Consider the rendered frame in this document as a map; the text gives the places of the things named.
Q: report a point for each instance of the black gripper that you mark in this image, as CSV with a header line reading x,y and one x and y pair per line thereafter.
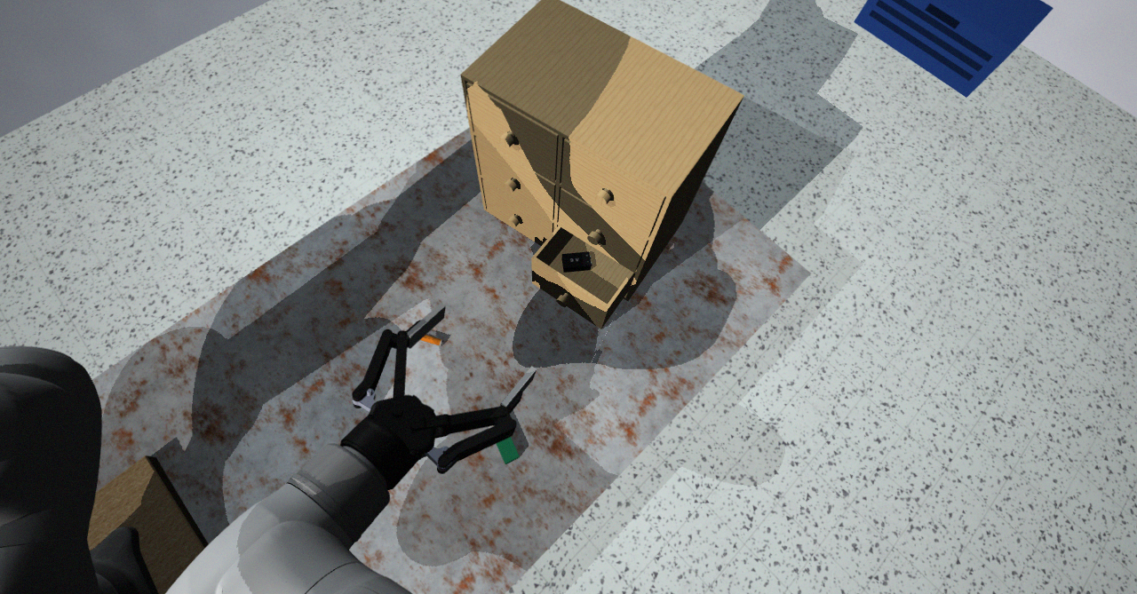
x,y
399,431

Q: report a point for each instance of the small wooden chest of drawers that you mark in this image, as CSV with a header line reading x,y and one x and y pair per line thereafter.
x,y
636,108

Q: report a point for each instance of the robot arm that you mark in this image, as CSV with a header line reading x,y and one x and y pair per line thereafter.
x,y
296,541

